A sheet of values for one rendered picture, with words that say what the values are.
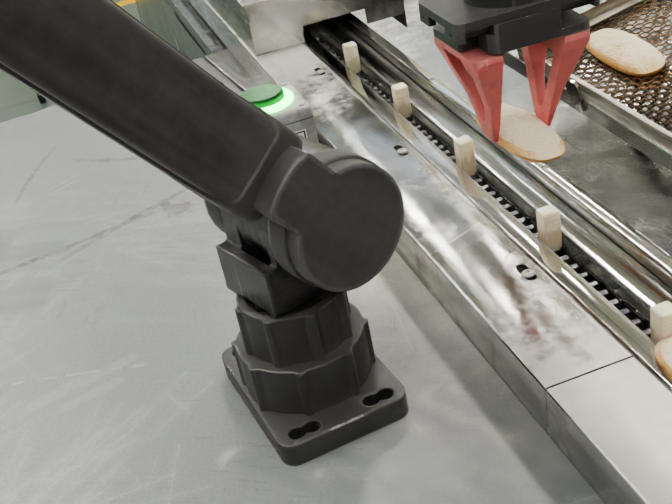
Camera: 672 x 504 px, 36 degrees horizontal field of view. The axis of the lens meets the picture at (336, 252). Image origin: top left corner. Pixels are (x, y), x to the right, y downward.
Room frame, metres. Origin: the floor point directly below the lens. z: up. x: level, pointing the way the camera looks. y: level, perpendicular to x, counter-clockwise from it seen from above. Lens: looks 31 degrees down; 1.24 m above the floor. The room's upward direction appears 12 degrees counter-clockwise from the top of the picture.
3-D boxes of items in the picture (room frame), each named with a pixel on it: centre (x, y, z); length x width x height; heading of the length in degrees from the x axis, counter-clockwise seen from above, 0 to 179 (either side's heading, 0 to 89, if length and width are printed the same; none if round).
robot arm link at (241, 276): (0.56, 0.02, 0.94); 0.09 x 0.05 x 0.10; 122
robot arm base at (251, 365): (0.54, 0.03, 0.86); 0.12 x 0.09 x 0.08; 19
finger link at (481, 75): (0.65, -0.14, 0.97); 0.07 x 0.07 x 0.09; 13
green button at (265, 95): (0.86, 0.04, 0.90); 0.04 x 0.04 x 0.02
